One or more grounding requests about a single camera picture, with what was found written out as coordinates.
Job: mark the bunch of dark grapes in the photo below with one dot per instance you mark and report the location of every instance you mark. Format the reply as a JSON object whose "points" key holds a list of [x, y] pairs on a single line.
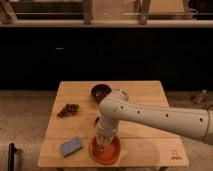
{"points": [[68, 109]]}

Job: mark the black handle bar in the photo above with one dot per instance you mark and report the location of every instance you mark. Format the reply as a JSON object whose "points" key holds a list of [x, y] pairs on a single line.
{"points": [[11, 152]]}

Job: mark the wooden shelf frame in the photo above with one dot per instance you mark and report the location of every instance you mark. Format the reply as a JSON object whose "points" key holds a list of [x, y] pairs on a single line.
{"points": [[106, 13]]}

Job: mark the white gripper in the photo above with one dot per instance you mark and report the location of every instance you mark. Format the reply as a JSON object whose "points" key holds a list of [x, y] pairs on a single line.
{"points": [[105, 136]]}

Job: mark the red bowl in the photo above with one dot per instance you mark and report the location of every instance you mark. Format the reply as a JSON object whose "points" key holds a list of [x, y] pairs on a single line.
{"points": [[110, 153]]}

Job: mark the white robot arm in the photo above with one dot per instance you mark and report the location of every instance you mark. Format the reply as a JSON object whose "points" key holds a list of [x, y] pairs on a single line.
{"points": [[196, 124]]}

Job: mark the blue sponge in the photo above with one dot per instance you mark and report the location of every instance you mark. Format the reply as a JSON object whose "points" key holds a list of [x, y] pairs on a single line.
{"points": [[70, 147]]}

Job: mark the dark brown bowl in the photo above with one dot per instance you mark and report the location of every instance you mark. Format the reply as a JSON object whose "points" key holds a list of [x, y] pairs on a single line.
{"points": [[100, 91]]}

